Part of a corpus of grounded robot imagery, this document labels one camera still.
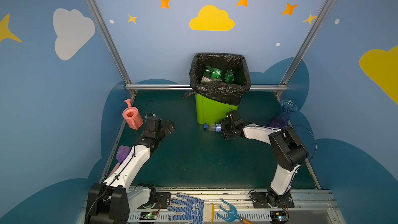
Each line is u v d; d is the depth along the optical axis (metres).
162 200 0.74
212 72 0.93
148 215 0.71
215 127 0.97
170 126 0.78
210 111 0.91
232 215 0.71
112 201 0.39
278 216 0.71
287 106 0.86
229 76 0.91
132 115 0.93
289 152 0.50
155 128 0.64
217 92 0.73
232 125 0.78
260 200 0.75
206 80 0.97
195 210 0.72
